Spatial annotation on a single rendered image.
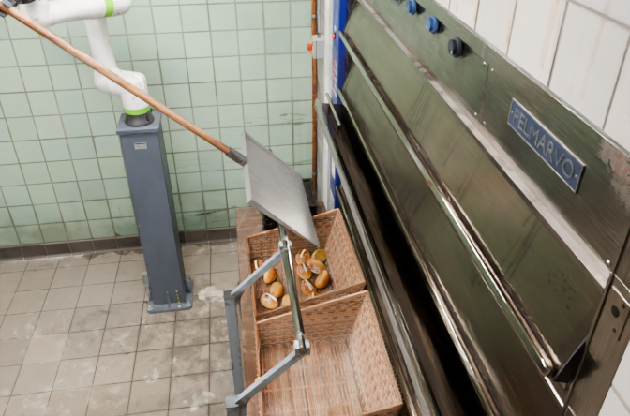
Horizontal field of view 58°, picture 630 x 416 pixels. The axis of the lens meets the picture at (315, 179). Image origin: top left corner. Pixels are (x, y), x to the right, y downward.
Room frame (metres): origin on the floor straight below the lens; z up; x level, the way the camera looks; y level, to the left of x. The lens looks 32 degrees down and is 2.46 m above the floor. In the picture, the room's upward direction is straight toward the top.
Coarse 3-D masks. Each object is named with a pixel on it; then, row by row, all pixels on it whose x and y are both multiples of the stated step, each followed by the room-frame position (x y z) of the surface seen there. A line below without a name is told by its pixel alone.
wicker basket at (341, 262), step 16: (320, 224) 2.30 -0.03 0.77; (336, 224) 2.28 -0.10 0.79; (256, 240) 2.25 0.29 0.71; (272, 240) 2.26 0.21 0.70; (304, 240) 2.29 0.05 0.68; (320, 240) 2.30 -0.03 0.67; (336, 240) 2.20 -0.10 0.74; (256, 256) 2.24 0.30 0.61; (336, 256) 2.14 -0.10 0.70; (352, 256) 1.96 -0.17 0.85; (336, 272) 2.08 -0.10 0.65; (352, 272) 1.91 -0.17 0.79; (336, 288) 2.02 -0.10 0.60; (352, 288) 1.78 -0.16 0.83; (256, 304) 1.78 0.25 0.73; (304, 304) 1.74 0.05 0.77; (256, 320) 1.71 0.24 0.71
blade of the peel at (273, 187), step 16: (256, 144) 2.27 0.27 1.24; (256, 160) 2.11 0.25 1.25; (272, 160) 2.23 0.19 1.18; (256, 176) 1.97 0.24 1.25; (272, 176) 2.07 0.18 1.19; (288, 176) 2.18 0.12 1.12; (256, 192) 1.84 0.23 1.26; (272, 192) 1.93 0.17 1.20; (288, 192) 2.03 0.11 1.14; (304, 192) 2.14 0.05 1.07; (256, 208) 1.72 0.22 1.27; (272, 208) 1.80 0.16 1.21; (288, 208) 1.89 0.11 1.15; (304, 208) 1.99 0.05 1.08; (288, 224) 1.77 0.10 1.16; (304, 224) 1.85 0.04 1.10
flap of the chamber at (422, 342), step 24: (360, 144) 1.98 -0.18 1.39; (360, 168) 1.79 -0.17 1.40; (360, 192) 1.62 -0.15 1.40; (384, 216) 1.49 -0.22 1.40; (384, 240) 1.36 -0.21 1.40; (384, 264) 1.24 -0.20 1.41; (408, 264) 1.25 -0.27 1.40; (408, 288) 1.15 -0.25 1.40; (408, 312) 1.06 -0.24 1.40; (432, 312) 1.07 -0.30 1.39; (432, 336) 0.98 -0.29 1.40; (408, 360) 0.90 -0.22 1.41; (432, 360) 0.90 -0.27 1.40; (456, 360) 0.91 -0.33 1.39; (432, 384) 0.83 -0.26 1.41; (456, 384) 0.84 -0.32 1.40; (456, 408) 0.78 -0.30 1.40; (480, 408) 0.78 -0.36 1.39
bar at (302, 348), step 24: (288, 240) 1.66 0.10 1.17; (264, 264) 1.62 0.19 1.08; (288, 264) 1.51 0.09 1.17; (240, 288) 1.60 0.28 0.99; (288, 288) 1.41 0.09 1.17; (240, 360) 1.59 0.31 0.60; (288, 360) 1.15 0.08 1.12; (240, 384) 1.59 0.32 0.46; (264, 384) 1.14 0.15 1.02; (240, 408) 1.13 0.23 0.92
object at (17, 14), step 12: (0, 0) 1.87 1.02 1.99; (12, 12) 1.86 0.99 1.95; (24, 24) 1.87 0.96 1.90; (36, 24) 1.88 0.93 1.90; (48, 36) 1.88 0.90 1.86; (72, 48) 1.89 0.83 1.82; (84, 60) 1.89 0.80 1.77; (108, 72) 1.91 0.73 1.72; (120, 84) 1.91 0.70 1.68; (132, 84) 1.93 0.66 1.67; (144, 96) 1.92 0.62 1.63; (156, 108) 1.93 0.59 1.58; (168, 108) 1.95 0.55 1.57; (180, 120) 1.94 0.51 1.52; (192, 132) 1.95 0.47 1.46; (204, 132) 1.96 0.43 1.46; (216, 144) 1.96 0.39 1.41
